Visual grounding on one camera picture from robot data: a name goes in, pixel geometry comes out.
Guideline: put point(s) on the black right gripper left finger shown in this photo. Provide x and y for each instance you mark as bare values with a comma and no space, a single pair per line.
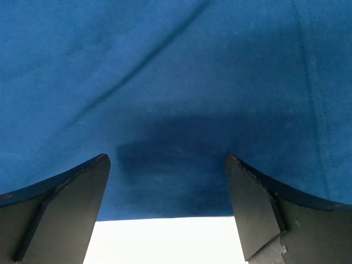
52,221

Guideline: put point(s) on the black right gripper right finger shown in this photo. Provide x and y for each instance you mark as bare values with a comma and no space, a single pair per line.
277,223

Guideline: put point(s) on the blue t shirt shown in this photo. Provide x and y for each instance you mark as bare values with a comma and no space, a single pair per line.
168,89

